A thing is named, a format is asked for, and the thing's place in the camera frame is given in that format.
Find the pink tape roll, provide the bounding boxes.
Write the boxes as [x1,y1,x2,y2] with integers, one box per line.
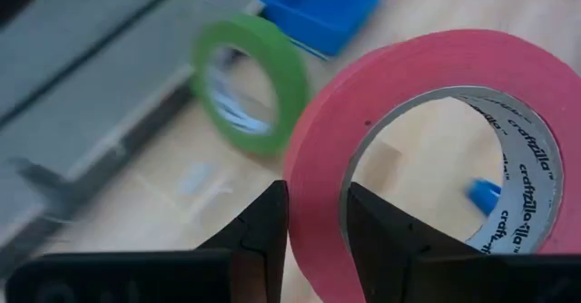
[282,28,581,303]

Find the blue plastic basket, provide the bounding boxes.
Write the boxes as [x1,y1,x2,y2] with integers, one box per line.
[252,0,392,62]

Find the blue mini stapler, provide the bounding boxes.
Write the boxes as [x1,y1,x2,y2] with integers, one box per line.
[466,178,503,217]

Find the green bowl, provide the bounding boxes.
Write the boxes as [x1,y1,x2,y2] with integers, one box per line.
[189,13,313,158]

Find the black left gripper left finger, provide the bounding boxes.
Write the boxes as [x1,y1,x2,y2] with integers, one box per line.
[4,180,291,303]

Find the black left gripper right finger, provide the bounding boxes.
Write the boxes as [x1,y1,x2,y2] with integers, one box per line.
[346,181,581,303]

